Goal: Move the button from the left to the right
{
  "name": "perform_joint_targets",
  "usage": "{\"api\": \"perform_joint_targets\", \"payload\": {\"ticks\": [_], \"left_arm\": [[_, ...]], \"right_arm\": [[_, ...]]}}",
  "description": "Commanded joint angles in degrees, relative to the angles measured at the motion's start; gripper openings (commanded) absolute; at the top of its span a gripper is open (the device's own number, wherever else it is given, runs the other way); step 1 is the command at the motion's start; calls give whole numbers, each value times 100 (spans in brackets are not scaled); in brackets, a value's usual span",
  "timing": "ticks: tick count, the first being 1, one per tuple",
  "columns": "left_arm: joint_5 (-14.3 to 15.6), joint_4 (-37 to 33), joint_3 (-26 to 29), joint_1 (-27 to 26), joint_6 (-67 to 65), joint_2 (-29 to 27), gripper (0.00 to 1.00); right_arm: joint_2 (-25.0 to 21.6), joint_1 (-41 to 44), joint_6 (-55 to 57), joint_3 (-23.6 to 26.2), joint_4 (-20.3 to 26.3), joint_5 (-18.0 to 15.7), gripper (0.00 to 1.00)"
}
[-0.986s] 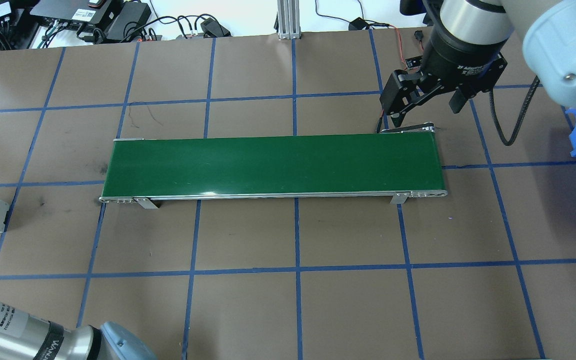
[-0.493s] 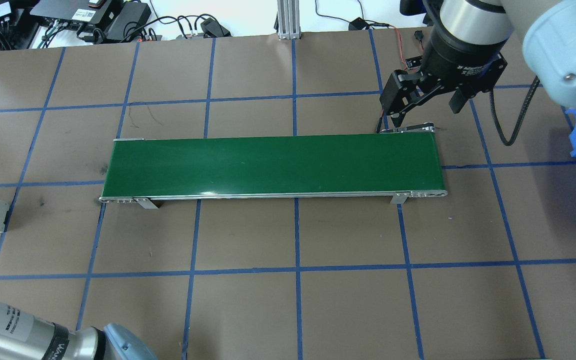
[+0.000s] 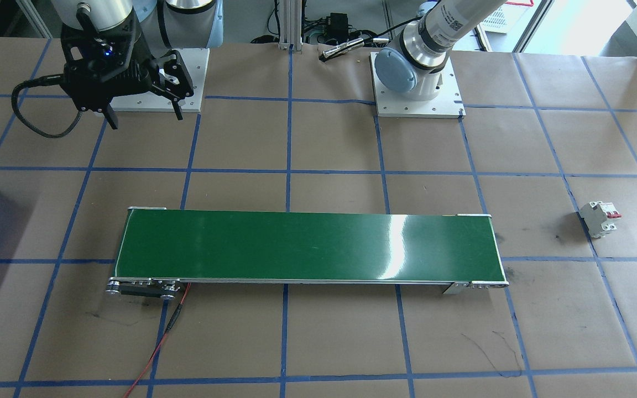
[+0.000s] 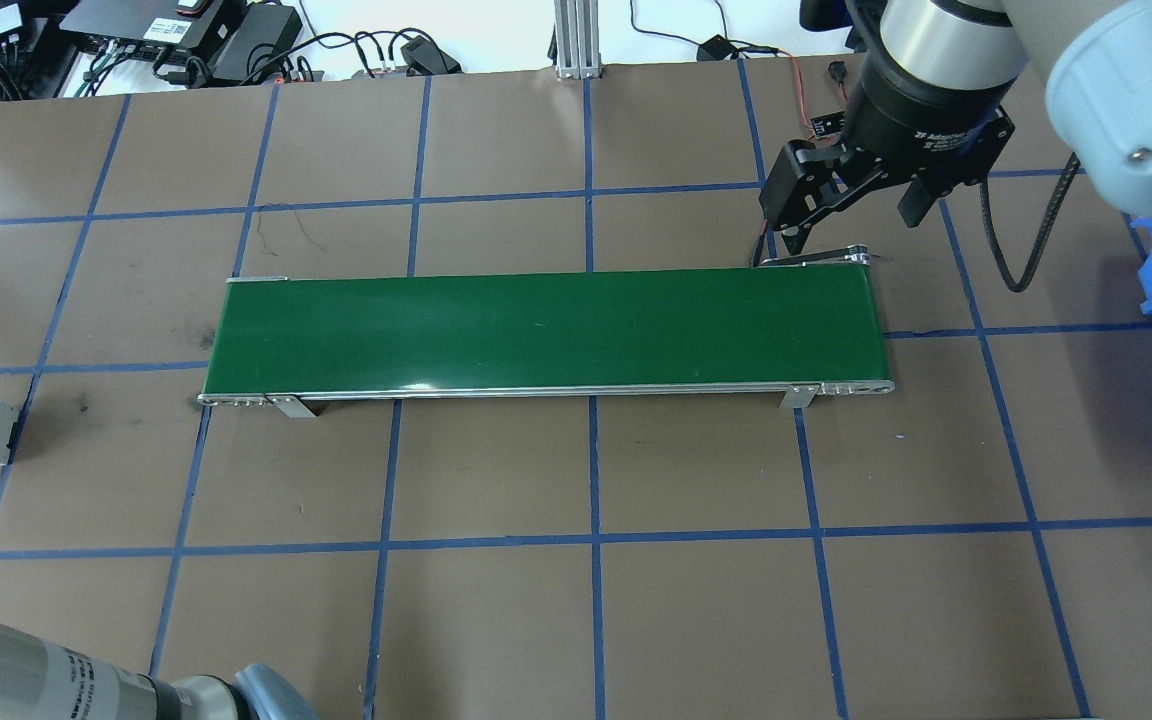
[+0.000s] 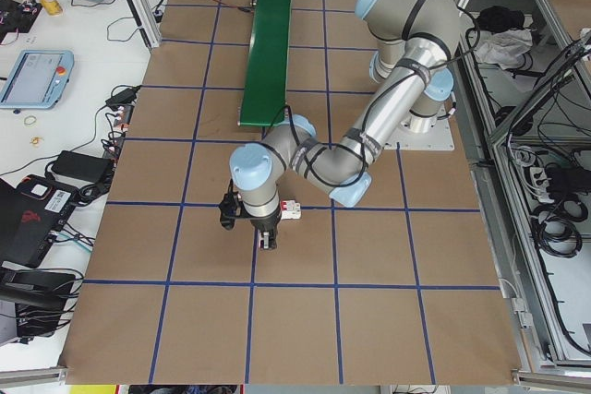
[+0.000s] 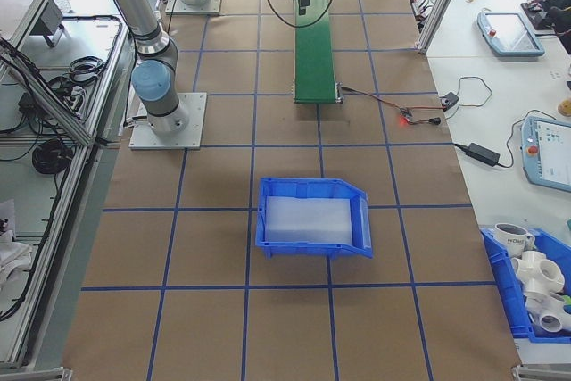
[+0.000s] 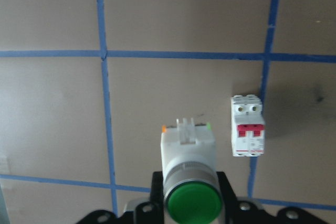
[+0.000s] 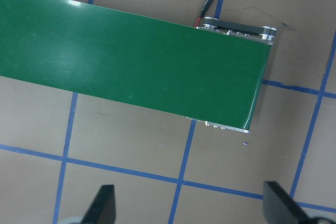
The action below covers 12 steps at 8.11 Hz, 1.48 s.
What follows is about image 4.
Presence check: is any large black power brick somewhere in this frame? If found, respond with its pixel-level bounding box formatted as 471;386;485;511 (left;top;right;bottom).
208;3;305;87

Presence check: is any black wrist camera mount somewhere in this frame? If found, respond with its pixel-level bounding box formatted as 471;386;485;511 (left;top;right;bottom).
799;0;887;61

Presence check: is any aluminium profile post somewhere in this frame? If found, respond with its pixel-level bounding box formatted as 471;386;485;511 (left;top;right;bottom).
553;0;604;82

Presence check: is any black camera cable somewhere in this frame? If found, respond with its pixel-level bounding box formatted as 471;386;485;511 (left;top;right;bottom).
979;150;1084;294

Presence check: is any short red wire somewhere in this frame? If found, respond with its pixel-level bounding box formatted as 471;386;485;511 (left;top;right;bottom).
736;45;822;126

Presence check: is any black adapter with cable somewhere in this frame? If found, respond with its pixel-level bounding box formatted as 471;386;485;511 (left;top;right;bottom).
402;34;464;77

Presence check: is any green conveyor belt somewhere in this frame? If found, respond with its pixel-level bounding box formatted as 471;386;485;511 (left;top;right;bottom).
196;243;897;419

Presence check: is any black device with red logo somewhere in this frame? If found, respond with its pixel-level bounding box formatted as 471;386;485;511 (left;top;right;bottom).
58;0;249;59

